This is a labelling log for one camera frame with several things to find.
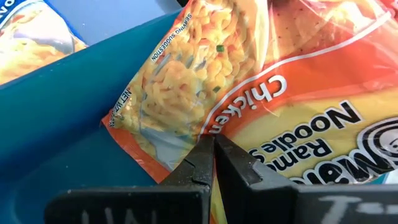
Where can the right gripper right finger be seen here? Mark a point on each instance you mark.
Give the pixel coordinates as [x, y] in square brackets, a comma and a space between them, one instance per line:
[242, 186]

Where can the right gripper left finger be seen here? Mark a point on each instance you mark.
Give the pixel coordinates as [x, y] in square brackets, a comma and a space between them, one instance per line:
[124, 205]

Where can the orange chicken noodle pack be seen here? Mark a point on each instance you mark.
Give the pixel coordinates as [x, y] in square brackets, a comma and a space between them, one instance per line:
[248, 77]

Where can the teal plastic bin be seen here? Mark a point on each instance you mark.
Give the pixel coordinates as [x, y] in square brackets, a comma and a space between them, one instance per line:
[62, 109]

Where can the grey-blue table mat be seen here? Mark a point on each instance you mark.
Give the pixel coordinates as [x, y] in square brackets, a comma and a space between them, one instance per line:
[109, 18]

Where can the blue soy sauce noodle pack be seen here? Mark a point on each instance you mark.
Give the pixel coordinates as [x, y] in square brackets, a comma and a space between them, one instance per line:
[31, 40]

